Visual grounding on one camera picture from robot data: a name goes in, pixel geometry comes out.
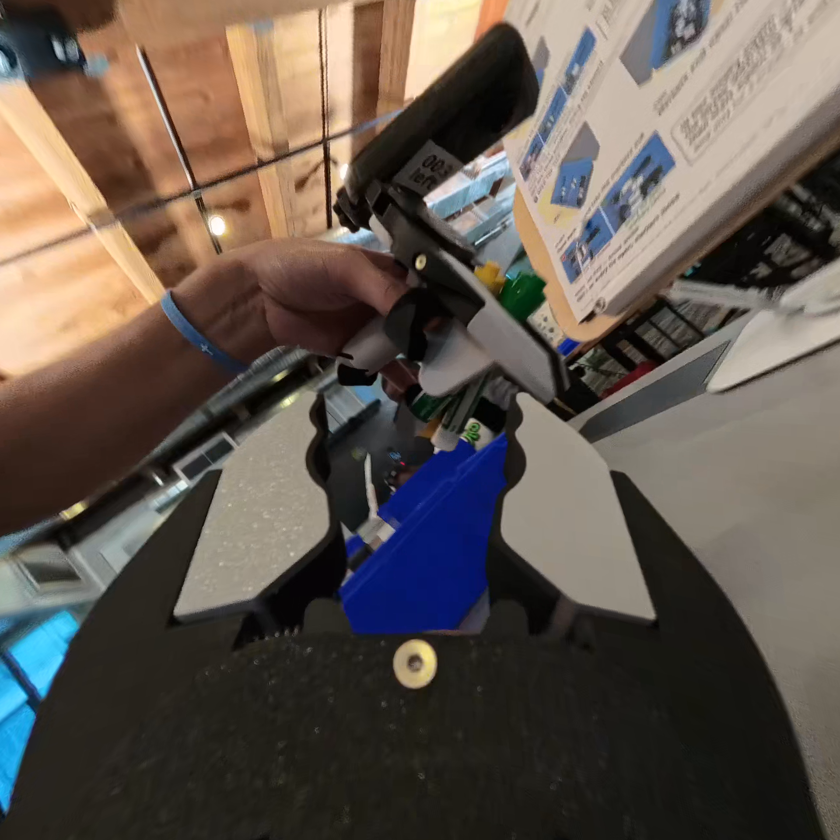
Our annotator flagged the green dry erase marker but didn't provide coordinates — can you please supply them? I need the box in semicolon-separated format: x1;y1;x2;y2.
459;271;549;454
403;377;473;454

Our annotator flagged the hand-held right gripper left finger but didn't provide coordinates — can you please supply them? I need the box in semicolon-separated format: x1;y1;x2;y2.
172;392;349;634

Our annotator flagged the grey desk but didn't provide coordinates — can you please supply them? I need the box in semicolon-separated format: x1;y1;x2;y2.
571;315;840;840

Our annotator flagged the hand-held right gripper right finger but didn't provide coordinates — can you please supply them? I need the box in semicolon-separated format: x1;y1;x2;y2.
487;392;658;634

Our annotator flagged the person's left forearm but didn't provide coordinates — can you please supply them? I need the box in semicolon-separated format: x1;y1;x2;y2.
0;292;247;536

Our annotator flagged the person's left hand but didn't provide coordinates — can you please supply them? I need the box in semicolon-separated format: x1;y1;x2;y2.
172;238;411;365

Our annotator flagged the blue wristband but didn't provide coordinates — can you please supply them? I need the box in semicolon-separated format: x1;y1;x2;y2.
161;289;252;376

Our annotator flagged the blue plastic bin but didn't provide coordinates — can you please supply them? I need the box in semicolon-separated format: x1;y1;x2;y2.
339;432;509;636

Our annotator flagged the printed instruction sheet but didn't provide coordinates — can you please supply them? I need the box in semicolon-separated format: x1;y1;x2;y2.
505;0;840;319

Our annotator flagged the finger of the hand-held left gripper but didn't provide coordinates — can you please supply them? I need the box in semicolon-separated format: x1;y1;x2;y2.
469;289;571;406

